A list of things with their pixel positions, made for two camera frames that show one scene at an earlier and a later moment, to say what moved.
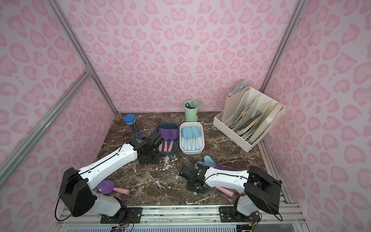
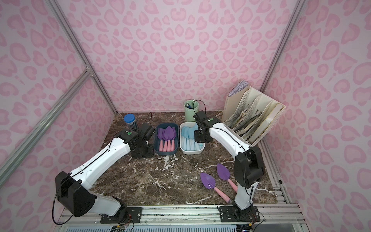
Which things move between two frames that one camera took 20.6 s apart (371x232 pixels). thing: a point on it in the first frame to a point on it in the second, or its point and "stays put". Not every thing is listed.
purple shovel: x=173 y=136 stays put
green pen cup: x=191 y=107 stays put
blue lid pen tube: x=130 y=119 stays put
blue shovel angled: x=209 y=162 to x=197 y=147
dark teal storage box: x=176 y=147 stays put
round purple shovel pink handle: x=107 y=186 to x=168 y=135
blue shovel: x=188 y=133 stays put
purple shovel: x=161 y=133 stays put
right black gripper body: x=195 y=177 to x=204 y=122
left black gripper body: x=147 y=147 to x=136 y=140
